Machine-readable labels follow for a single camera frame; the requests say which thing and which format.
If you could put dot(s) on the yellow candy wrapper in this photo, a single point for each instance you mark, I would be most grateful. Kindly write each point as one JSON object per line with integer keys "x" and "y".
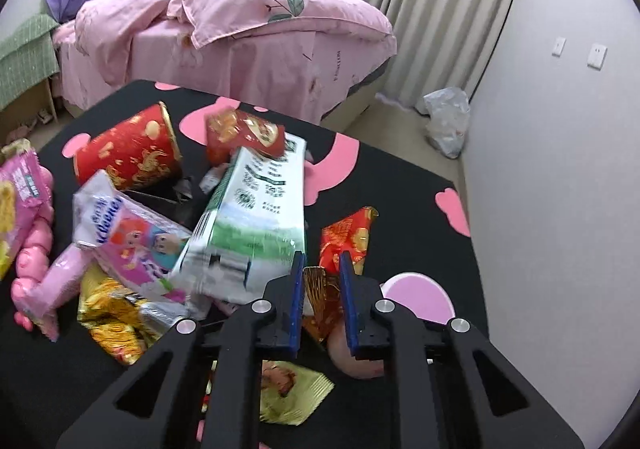
{"x": 289, "y": 394}

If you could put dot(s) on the pink plastic toy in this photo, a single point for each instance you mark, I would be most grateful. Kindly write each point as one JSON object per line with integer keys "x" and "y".
{"x": 32, "y": 263}

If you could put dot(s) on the pink round jar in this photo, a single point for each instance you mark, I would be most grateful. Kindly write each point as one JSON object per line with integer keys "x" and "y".
{"x": 425, "y": 297}

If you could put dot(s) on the green cloth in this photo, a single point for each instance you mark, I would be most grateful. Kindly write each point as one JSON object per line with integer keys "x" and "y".
{"x": 27, "y": 57}

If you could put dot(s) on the pink snack bag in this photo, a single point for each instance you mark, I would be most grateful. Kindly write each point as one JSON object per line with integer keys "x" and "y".
{"x": 23, "y": 192}

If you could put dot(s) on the white wall socket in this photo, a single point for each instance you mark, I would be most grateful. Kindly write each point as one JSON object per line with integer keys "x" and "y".
{"x": 597, "y": 56}

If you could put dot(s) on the gold foil wrapper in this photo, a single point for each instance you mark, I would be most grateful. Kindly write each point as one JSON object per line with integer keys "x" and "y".
{"x": 123, "y": 322}

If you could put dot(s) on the red gold snack wrapper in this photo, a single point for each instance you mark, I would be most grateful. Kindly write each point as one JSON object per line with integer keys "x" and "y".
{"x": 323, "y": 308}

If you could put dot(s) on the red paper cup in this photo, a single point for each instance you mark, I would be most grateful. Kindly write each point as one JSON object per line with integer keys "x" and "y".
{"x": 134, "y": 153}

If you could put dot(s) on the red snack packet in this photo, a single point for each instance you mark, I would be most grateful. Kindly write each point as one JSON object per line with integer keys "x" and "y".
{"x": 233, "y": 129}

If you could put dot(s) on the pink quilt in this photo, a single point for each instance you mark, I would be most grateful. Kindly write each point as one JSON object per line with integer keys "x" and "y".
{"x": 105, "y": 29}

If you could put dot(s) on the white wall switch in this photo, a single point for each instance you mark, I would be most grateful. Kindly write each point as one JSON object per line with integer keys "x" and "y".
{"x": 558, "y": 47}

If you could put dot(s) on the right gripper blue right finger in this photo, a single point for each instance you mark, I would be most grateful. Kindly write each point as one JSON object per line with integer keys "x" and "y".
{"x": 364, "y": 334}

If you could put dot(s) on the wooden nightstand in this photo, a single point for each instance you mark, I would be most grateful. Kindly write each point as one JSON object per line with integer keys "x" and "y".
{"x": 32, "y": 108}

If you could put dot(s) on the white plastic bag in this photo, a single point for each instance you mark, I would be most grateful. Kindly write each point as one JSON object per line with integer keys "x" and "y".
{"x": 448, "y": 113}

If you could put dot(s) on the bed with pink sheet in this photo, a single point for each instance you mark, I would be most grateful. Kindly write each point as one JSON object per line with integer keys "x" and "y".
{"x": 305, "y": 75}

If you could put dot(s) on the pink tissue pack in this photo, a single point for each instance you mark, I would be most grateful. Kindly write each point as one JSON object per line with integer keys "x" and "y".
{"x": 132, "y": 243}

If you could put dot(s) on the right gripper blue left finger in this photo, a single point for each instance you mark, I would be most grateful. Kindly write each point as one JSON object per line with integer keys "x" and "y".
{"x": 287, "y": 295}

